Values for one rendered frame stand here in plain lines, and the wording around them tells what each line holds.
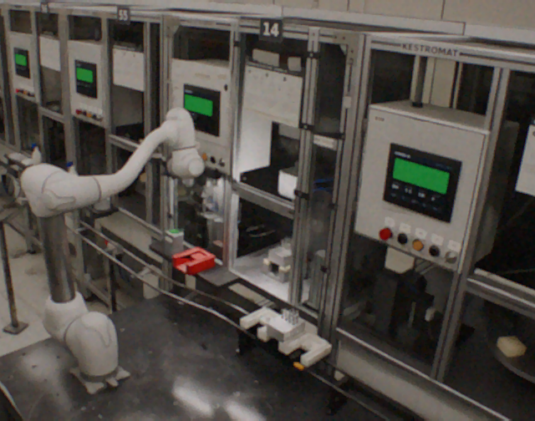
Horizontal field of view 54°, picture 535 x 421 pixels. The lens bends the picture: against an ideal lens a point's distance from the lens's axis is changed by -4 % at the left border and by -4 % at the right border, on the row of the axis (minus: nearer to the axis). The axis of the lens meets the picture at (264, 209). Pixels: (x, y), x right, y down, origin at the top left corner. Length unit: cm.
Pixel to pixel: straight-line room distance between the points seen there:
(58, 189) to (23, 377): 84
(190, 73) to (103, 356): 126
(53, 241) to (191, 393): 78
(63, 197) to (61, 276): 42
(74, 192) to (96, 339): 58
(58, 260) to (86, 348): 35
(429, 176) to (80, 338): 137
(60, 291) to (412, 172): 138
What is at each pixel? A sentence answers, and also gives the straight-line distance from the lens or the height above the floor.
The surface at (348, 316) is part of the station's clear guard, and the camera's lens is 216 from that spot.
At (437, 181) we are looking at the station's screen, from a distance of 172.
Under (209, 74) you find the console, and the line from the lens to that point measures 239.
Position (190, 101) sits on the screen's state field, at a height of 166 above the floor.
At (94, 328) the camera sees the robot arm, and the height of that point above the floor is 94.
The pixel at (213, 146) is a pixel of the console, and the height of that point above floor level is 148.
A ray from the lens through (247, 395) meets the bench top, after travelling 219.
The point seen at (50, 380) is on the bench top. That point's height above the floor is 68.
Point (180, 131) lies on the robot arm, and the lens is 220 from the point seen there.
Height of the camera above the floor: 212
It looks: 22 degrees down
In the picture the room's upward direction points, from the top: 4 degrees clockwise
